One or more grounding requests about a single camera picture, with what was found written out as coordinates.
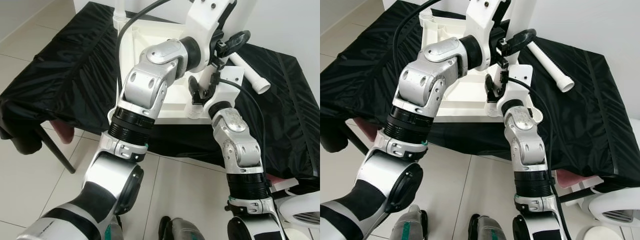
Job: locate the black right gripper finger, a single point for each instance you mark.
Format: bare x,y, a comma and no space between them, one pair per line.
195,89
491,87

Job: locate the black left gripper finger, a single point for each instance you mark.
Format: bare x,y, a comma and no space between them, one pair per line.
237,40
522,39

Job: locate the white plastic children table top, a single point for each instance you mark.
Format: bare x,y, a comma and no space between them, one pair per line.
175,107
465,107

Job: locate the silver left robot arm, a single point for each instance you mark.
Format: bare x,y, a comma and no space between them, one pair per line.
425,85
145,85

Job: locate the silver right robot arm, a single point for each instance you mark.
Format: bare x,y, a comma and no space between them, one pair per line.
240,145
527,145

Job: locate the black table cloth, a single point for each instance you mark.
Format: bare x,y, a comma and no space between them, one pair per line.
65,75
360,75

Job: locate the grey robot right leg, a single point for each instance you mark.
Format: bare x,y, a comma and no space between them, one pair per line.
182,229
487,229

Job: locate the grey robot leg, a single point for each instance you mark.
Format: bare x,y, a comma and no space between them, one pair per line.
114,229
407,225
487,229
182,229

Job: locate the grey robot left leg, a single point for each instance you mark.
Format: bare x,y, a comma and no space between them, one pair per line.
407,225
114,229

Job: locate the white round base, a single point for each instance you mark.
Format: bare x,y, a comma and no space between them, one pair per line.
597,234

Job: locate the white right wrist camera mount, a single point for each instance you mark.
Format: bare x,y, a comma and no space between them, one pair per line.
520,80
230,82

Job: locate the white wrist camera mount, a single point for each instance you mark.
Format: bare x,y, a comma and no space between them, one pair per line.
230,82
205,22
480,20
520,80

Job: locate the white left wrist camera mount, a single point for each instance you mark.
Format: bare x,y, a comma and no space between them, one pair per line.
205,22
480,20

